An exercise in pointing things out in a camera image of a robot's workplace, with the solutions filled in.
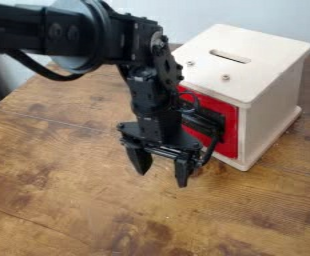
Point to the black drawer handle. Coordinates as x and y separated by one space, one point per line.
209 123

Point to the light wooden box cabinet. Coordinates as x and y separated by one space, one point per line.
245 74

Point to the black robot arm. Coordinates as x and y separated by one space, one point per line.
67 39

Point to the red drawer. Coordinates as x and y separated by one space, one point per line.
228 147

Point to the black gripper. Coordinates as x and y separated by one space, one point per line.
157 132

